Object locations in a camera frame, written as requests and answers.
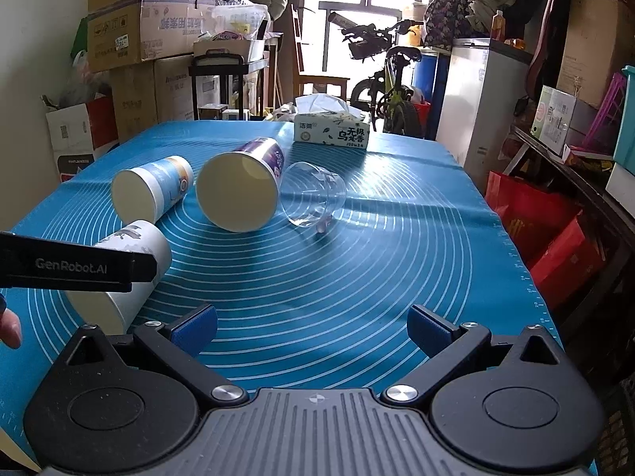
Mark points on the pink plastic basket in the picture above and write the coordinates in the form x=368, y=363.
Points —
x=603, y=133

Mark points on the red and white appliance box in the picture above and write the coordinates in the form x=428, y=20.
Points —
x=81, y=134

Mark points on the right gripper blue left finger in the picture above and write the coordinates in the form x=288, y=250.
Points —
x=172, y=349

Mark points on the person's left hand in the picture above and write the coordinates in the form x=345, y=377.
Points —
x=10, y=326

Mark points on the green bicycle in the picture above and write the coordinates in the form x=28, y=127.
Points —
x=384, y=95

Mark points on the red gift bag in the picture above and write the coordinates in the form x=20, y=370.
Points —
x=555, y=237

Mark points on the green and white small box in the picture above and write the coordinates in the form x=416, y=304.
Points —
x=552, y=119

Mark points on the purple paper cup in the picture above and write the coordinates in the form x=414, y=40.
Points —
x=238, y=191

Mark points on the lower stacked cardboard box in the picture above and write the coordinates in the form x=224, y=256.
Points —
x=150, y=93

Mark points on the blue plastic barrel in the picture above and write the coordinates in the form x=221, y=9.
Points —
x=424, y=74

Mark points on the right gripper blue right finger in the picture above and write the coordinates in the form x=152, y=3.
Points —
x=450, y=350

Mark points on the white chest freezer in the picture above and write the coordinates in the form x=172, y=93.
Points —
x=486, y=78

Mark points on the brown cardboard box right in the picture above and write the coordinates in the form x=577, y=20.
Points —
x=599, y=43

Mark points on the large top cardboard box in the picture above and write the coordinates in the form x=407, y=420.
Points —
x=127, y=32

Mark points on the blue and white paper cup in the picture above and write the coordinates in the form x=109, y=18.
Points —
x=149, y=191

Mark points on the blue silicone baking mat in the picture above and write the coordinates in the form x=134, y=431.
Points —
x=301, y=309

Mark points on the patterned fabric bag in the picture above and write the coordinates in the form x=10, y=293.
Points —
x=446, y=21

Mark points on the black rolling cart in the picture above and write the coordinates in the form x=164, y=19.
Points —
x=228, y=67

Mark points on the teal plastic crate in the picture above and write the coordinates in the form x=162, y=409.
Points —
x=625, y=148

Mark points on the clear plastic cup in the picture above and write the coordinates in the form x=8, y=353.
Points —
x=311, y=196

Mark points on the tissue box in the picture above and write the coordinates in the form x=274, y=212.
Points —
x=328, y=120

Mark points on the orange drink bottle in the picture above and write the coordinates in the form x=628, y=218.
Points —
x=498, y=26

